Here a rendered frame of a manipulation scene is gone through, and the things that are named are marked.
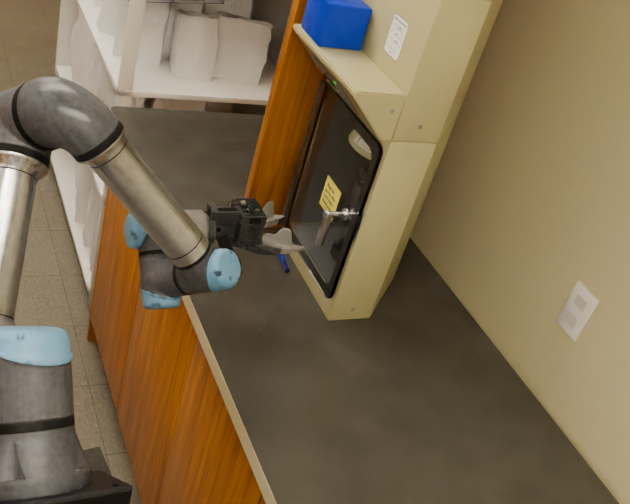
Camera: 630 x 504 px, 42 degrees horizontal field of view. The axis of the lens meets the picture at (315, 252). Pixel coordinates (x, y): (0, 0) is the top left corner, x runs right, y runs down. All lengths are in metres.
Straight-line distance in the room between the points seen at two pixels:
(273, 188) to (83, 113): 0.82
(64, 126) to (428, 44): 0.67
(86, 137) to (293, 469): 0.69
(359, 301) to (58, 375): 0.87
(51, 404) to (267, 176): 1.01
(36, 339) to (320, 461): 0.62
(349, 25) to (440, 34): 0.23
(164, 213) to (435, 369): 0.76
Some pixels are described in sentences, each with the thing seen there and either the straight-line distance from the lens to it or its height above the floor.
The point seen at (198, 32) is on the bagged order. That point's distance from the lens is 2.82.
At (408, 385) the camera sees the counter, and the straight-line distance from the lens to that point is 1.78.
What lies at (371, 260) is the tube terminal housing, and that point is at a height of 1.11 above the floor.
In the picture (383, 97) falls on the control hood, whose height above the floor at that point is 1.50.
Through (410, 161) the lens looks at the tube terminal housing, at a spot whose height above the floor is 1.37.
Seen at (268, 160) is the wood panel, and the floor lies 1.14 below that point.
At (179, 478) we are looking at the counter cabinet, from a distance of 2.10.
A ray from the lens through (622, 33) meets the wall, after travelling 1.79.
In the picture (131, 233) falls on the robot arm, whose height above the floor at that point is 1.17.
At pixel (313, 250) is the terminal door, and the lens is 1.89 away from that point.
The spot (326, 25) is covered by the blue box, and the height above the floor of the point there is 1.56.
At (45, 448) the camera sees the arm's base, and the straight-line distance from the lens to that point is 1.18.
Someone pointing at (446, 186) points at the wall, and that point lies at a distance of 2.19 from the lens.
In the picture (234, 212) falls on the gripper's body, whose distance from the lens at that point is 1.62.
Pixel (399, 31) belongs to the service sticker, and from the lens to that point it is 1.63.
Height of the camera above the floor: 2.06
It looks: 33 degrees down
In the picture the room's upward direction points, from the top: 18 degrees clockwise
